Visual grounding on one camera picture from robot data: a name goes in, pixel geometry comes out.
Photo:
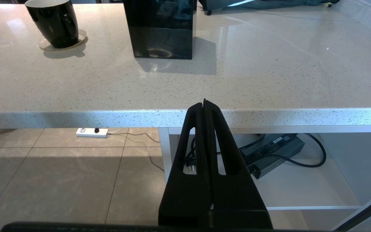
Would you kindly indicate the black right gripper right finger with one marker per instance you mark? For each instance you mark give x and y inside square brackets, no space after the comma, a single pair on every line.
[237,193]

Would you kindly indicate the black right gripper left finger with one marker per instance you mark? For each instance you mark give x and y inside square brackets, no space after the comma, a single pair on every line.
[185,193]

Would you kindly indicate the grey power supply brick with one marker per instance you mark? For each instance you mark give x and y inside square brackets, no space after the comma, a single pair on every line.
[275,151]

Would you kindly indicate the white counter cabinet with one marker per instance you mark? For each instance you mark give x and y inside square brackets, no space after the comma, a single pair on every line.
[301,193]

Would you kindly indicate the white power strip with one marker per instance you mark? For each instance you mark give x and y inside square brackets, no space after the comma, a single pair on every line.
[89,132]

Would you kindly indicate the black tissue box white top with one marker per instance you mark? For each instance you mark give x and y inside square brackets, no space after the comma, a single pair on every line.
[159,32]

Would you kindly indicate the round translucent coaster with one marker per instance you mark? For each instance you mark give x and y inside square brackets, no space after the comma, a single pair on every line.
[81,39]

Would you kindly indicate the black mug white inside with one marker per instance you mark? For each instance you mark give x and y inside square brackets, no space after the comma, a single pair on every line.
[55,25]

